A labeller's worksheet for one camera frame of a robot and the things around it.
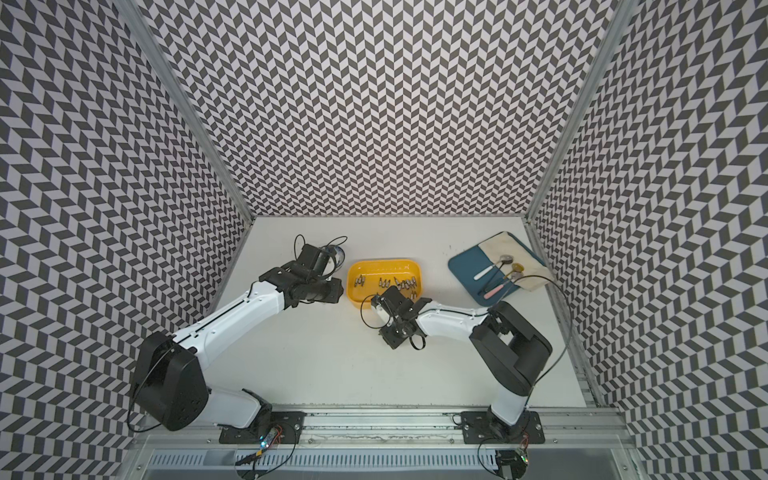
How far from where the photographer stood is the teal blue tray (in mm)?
963

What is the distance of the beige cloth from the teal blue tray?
0.01 m

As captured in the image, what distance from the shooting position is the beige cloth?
1033mm

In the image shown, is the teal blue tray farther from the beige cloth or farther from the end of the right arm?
the end of the right arm
